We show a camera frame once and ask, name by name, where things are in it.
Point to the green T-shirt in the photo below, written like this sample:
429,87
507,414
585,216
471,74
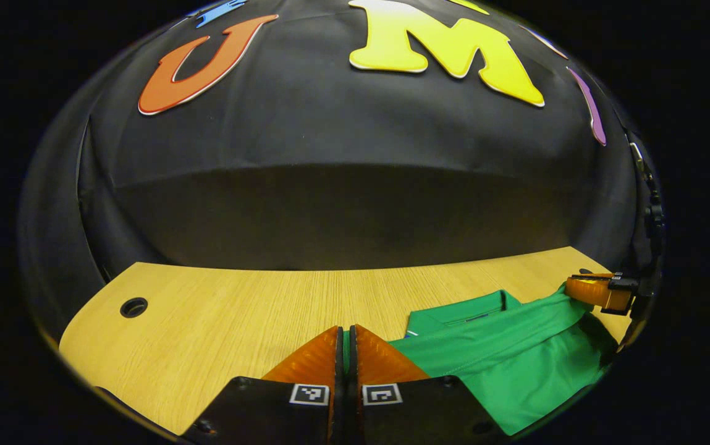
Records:
515,364

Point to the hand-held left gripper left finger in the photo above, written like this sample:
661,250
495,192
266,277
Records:
280,414

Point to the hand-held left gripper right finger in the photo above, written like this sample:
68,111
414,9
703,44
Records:
416,414

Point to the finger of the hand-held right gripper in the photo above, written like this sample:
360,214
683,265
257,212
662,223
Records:
595,292

